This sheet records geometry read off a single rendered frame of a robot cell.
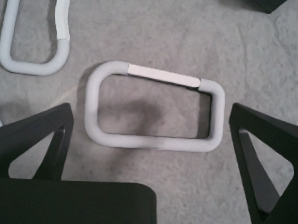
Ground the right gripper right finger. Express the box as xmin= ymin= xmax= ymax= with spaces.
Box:
xmin=229 ymin=103 xmax=298 ymax=224

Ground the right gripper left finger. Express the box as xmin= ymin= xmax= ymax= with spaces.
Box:
xmin=0 ymin=102 xmax=74 ymax=180

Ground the grey tray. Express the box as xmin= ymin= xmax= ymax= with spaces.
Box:
xmin=252 ymin=0 xmax=287 ymax=12

